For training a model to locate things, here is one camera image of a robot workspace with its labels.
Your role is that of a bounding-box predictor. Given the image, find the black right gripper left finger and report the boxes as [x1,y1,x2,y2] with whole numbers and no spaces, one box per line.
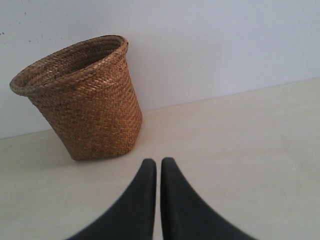
[70,158,157,240]

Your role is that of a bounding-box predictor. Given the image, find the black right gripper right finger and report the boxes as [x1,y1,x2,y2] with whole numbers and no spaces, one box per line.
[160,157,254,240]

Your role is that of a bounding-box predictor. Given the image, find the brown woven wicker basket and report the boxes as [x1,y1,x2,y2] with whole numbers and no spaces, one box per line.
[9,35,143,161]

